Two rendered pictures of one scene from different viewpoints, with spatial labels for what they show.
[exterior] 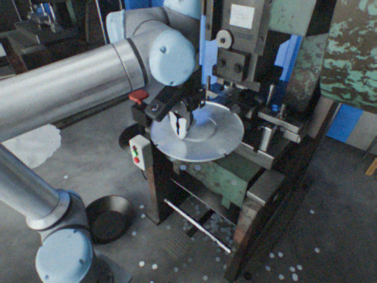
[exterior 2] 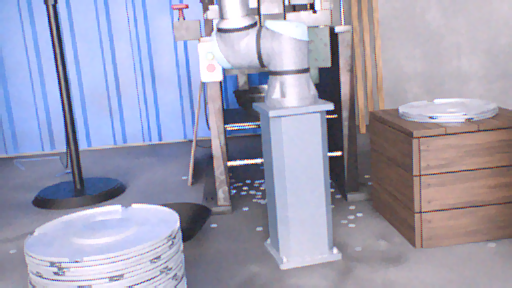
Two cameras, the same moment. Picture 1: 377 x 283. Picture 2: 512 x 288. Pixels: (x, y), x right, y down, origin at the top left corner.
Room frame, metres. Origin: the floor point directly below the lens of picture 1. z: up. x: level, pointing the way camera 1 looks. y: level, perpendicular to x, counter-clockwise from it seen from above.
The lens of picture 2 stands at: (-0.83, 1.49, 0.68)
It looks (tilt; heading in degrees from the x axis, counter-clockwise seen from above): 12 degrees down; 316
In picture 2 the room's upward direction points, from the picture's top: 5 degrees counter-clockwise
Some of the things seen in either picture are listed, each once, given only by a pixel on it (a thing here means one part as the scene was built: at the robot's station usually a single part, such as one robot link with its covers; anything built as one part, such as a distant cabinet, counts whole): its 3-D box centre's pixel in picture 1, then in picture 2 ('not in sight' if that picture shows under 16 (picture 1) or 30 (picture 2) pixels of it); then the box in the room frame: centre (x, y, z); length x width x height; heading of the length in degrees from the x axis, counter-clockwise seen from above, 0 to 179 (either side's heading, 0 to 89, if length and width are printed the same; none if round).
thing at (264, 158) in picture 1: (237, 118); (269, 22); (0.79, -0.21, 0.68); 0.45 x 0.30 x 0.06; 48
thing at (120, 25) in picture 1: (141, 33); not in sight; (0.49, 0.09, 1.09); 0.11 x 0.11 x 0.08; 27
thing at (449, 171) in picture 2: not in sight; (447, 167); (0.03, -0.18, 0.18); 0.40 x 0.38 x 0.35; 142
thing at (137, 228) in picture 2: not in sight; (104, 229); (0.16, 0.96, 0.31); 0.29 x 0.29 x 0.01
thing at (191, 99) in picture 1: (185, 90); not in sight; (0.56, 0.00, 0.93); 0.09 x 0.08 x 0.12; 138
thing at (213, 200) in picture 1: (228, 176); (275, 112); (0.80, -0.22, 0.31); 0.43 x 0.42 x 0.01; 48
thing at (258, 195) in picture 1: (299, 169); (331, 70); (0.72, -0.50, 0.45); 0.92 x 0.12 x 0.90; 138
